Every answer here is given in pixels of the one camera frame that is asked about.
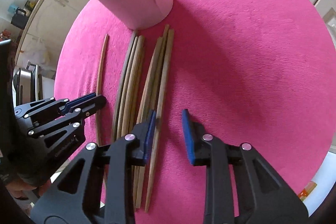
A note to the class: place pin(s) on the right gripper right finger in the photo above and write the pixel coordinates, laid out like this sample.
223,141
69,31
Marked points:
241,186

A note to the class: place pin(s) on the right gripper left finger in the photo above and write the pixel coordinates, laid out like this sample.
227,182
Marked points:
97,186

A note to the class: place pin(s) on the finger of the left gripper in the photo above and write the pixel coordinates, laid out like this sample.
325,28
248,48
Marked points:
62,106
45,121

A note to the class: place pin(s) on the wooden chopstick one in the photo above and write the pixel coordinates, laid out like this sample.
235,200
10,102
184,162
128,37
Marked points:
99,86

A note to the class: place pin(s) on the wooden chopstick six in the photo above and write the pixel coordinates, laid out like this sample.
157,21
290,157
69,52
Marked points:
139,171

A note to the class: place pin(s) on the wooden chopstick three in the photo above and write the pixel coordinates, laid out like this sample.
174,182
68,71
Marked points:
125,88

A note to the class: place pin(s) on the dark grey wooden chopstick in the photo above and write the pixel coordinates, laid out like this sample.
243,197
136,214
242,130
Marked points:
160,105

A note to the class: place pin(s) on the wooden chopstick five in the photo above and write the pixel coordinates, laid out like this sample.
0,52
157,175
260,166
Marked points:
133,119

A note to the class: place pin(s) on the wooden chopstick two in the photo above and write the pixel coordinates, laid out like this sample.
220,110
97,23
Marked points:
120,87

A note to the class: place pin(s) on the wooden chopstick four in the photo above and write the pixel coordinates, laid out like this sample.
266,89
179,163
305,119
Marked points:
129,98

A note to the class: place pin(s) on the wooden chopstick seven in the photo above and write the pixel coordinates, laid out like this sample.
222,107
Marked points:
154,92

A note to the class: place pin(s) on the person's left hand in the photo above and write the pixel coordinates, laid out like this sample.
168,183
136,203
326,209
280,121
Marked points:
17,188

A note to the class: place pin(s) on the orange packet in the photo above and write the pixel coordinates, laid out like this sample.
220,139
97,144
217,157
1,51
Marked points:
307,190

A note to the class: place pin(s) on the black electric kettle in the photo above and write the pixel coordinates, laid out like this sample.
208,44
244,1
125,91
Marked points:
19,19

